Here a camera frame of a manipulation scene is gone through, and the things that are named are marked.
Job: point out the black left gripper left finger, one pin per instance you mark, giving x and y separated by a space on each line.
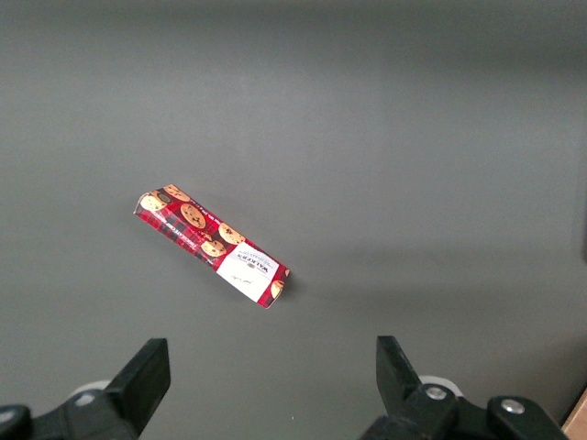
137 389

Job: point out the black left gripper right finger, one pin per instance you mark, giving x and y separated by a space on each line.
403 394

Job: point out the red tartan cookie box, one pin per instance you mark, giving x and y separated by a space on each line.
206 229

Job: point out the brown cardboard box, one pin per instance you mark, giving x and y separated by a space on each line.
578 419

